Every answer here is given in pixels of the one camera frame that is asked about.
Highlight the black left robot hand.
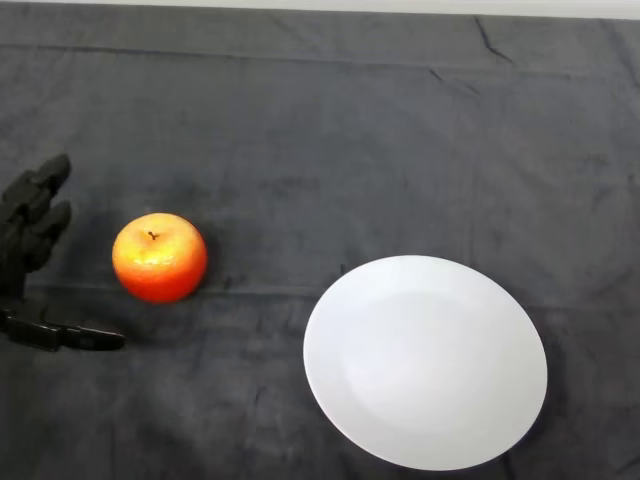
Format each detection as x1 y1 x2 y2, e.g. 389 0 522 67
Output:
0 153 127 354

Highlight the red yellow apple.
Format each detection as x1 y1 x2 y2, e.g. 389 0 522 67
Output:
111 212 209 305

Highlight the white round plate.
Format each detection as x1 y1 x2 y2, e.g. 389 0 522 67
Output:
302 255 549 472

